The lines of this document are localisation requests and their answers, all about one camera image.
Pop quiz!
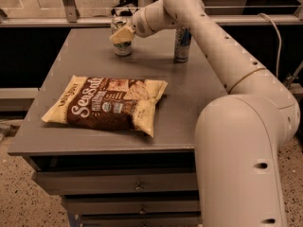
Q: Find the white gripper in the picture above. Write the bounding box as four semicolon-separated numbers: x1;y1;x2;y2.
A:
110;9;152;44

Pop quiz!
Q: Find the green 7up can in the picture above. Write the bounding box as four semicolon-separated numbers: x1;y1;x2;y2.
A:
110;17;134;57

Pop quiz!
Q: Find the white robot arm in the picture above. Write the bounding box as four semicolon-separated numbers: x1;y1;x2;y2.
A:
110;0;300;227

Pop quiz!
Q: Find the blue silver energy drink can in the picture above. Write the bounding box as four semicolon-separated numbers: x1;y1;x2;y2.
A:
174;27;191;62

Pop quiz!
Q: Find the sea salt chips bag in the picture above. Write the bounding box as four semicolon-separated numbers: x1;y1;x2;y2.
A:
42;76;168;136

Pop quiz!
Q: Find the grey drawer cabinet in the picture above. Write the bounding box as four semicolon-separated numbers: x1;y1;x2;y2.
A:
9;29;225;227

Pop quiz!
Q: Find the top grey drawer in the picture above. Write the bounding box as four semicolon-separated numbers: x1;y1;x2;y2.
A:
32;168;198;196

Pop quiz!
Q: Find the grey drawer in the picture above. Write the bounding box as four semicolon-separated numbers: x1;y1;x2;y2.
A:
80;213;202;227
62;196;200;215
32;168;198;196

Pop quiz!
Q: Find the middle grey drawer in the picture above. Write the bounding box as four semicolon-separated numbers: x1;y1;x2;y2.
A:
62;196;200;215

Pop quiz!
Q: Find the bottom grey drawer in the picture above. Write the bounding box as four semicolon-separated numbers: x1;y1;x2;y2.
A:
80;213;202;227

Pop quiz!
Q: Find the metal railing frame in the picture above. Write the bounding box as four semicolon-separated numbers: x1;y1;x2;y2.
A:
0;0;303;27

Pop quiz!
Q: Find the white cable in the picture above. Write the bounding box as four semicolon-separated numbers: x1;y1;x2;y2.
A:
258;12;283;79

